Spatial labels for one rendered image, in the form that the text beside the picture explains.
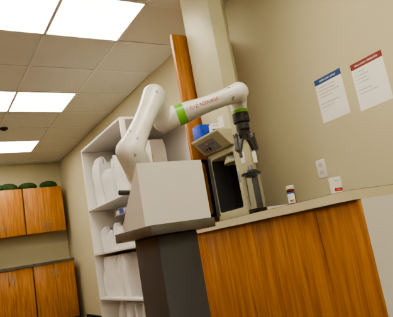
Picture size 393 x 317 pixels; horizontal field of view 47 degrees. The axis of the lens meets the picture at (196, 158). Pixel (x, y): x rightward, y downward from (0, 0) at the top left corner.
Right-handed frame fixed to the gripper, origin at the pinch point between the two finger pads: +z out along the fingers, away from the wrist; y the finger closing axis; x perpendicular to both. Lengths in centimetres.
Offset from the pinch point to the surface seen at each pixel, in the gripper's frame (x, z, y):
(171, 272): 25, 50, 71
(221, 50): -29, -80, -18
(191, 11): -49, -118, -14
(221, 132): -28.4, -23.6, -5.7
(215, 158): -51, -12, -14
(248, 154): -28.5, -8.7, -22.8
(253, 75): -47, -72, -57
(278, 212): 33.5, 32.9, 15.8
